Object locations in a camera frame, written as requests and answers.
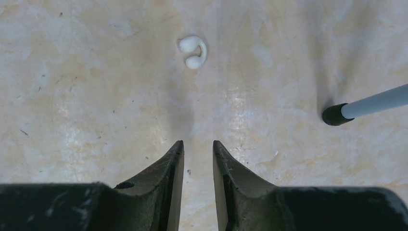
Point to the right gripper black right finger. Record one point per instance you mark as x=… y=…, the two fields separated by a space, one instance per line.
x=247 y=202

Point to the white earbud near tripod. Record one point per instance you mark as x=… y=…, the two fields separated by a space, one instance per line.
x=190 y=44

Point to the grey camera tripod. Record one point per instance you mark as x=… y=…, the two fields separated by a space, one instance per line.
x=342 y=113

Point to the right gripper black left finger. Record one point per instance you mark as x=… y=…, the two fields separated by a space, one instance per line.
x=149 y=201

